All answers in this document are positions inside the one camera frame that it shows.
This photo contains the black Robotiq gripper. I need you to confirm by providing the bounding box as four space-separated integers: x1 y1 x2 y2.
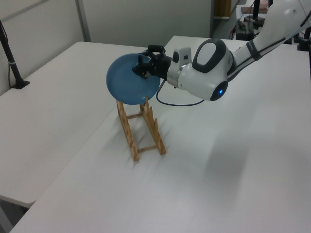
132 44 172 82

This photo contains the blue round plate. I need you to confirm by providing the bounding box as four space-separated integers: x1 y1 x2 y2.
105 53 161 106

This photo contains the wooden plate rack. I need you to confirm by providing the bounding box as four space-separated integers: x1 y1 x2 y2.
116 96 167 163

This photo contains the black electronics box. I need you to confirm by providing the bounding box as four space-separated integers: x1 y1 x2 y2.
236 20 256 41

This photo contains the brown flat board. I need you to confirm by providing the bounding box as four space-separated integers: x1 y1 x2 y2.
241 4 269 15

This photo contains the black stand with base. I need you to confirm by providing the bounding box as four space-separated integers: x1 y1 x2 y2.
244 0 265 24

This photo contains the black pole with clamp foot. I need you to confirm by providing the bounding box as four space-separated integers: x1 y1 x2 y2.
0 20 31 90

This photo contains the black clamp with short pole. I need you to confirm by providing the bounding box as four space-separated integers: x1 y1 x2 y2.
294 23 311 51

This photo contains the dark blue gripper cable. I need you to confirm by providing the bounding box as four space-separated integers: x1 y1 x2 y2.
155 81 205 107

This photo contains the black strap on arm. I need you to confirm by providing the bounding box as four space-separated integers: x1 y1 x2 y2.
247 40 262 61

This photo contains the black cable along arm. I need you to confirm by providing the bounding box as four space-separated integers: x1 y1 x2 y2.
227 9 311 82

